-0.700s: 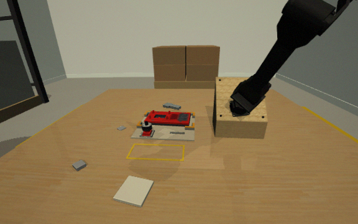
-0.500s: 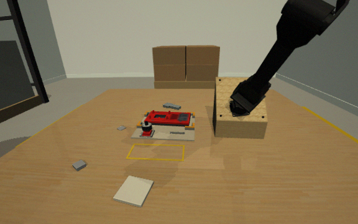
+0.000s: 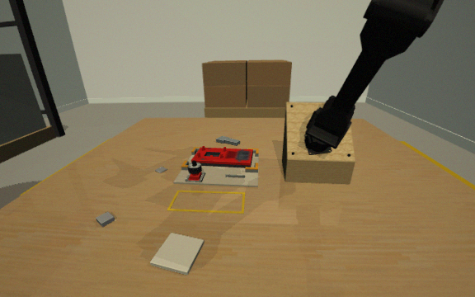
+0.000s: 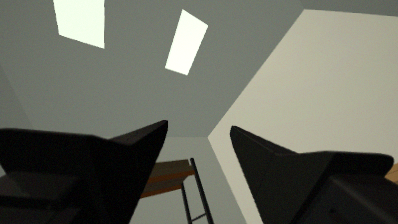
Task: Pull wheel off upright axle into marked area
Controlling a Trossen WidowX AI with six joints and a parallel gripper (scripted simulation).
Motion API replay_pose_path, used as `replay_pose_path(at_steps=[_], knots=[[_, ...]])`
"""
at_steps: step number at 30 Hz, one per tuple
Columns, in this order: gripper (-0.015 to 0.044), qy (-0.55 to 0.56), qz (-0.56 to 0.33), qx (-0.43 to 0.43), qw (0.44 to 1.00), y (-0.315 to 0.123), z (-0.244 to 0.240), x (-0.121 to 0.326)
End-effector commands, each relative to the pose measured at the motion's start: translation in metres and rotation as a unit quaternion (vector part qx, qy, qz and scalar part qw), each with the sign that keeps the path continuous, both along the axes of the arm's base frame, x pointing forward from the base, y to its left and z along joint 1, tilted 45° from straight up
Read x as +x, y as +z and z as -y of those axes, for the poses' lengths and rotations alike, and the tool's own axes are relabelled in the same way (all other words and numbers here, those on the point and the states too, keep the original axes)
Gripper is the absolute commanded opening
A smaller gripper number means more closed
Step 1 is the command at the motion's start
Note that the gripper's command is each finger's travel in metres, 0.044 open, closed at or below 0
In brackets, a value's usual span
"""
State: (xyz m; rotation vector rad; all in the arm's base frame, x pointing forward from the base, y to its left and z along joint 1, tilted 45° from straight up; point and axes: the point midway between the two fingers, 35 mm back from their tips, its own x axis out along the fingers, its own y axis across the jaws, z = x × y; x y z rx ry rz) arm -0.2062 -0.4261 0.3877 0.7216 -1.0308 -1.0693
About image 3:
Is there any black and grey wheel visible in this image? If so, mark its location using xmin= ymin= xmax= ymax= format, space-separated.
xmin=187 ymin=163 xmax=202 ymax=174

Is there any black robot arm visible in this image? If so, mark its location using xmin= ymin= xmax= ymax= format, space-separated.
xmin=304 ymin=0 xmax=444 ymax=155

